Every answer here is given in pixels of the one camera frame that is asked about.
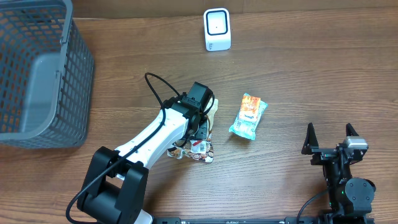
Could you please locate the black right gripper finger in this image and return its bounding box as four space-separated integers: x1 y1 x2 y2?
346 123 359 137
301 123 319 155

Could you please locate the beige Pantree snack pouch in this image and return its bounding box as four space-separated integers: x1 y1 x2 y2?
167 99 218 163

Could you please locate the teal wet wipes pack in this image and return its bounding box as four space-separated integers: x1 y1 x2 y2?
229 93 268 140

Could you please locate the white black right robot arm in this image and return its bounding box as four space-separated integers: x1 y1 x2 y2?
295 123 376 223

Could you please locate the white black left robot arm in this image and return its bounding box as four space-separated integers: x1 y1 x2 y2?
71 82 213 224

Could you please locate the white barcode scanner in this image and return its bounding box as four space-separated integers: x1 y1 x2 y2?
203 7 231 52

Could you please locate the grey plastic mesh basket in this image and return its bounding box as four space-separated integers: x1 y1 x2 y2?
1 0 95 149

